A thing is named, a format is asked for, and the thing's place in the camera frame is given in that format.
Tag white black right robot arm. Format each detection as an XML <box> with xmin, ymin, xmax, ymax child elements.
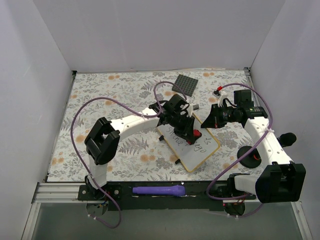
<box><xmin>201</xmin><ymin>86</ymin><xmax>306</xmax><ymax>204</ymax></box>

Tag red black felt eraser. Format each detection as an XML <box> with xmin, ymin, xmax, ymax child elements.
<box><xmin>193</xmin><ymin>129</ymin><xmax>202</xmax><ymax>140</ymax></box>

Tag floral patterned table mat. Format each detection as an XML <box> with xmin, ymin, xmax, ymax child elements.
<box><xmin>46</xmin><ymin>70</ymin><xmax>263</xmax><ymax>182</ymax></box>

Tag yellow framed small whiteboard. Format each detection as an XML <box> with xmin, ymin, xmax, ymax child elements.
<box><xmin>157</xmin><ymin>116</ymin><xmax>220</xmax><ymax>173</ymax></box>

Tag purple marker pen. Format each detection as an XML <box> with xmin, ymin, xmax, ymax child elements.
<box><xmin>132</xmin><ymin>185</ymin><xmax>186</xmax><ymax>197</ymax></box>

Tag black round stand base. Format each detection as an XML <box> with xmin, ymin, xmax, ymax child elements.
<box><xmin>237</xmin><ymin>145</ymin><xmax>262</xmax><ymax>169</ymax></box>

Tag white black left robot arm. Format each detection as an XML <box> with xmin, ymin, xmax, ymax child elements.
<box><xmin>84</xmin><ymin>94</ymin><xmax>202</xmax><ymax>200</ymax></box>

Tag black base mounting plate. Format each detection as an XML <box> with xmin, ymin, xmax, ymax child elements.
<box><xmin>77</xmin><ymin>180</ymin><xmax>245</xmax><ymax>215</ymax></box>

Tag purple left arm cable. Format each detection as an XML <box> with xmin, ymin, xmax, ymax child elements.
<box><xmin>71</xmin><ymin>81</ymin><xmax>187</xmax><ymax>229</ymax></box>

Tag dark grey studded baseplate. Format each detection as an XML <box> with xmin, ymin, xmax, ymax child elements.
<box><xmin>171</xmin><ymin>74</ymin><xmax>199</xmax><ymax>97</ymax></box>

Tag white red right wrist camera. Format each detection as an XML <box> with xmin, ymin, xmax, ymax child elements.
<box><xmin>212</xmin><ymin>86</ymin><xmax>228</xmax><ymax>107</ymax></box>

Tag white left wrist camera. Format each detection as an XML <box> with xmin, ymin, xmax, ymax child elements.
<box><xmin>183</xmin><ymin>104</ymin><xmax>200</xmax><ymax>116</ymax></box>

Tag aluminium frame rail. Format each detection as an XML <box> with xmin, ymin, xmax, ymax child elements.
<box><xmin>31</xmin><ymin>181</ymin><xmax>86</xmax><ymax>204</ymax></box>

